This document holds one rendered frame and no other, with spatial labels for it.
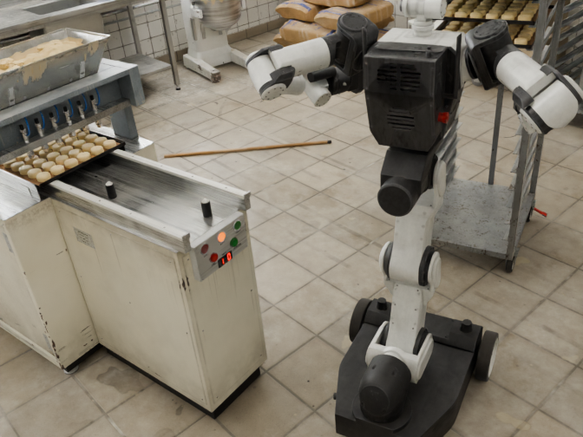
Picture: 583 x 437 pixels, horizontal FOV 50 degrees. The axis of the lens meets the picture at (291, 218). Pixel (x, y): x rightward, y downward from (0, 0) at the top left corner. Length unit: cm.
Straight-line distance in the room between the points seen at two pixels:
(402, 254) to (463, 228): 116
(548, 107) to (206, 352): 140
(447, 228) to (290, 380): 116
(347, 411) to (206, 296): 65
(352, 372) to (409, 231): 64
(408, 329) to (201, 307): 74
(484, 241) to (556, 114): 165
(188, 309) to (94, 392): 83
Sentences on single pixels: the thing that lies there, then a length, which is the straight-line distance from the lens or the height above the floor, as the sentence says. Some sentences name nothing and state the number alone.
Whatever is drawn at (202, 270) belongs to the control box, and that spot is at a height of 74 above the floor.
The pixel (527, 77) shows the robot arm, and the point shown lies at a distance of 162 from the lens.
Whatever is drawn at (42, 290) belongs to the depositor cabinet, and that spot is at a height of 49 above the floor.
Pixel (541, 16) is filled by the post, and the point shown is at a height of 126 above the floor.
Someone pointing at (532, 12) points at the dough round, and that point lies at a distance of 274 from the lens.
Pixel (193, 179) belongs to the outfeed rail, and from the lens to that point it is 225.
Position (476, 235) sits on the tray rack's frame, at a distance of 321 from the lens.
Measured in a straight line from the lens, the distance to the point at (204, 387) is 239.
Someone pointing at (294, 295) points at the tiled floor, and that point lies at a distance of 305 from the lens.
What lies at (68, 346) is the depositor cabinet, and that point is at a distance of 281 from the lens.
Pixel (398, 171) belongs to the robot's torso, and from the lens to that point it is 189.
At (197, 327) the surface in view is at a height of 51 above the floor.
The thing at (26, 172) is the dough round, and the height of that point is 91.
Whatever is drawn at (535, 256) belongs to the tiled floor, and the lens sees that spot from 338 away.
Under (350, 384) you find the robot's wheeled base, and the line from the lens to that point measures 240.
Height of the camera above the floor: 195
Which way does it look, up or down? 33 degrees down
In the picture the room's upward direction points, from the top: 5 degrees counter-clockwise
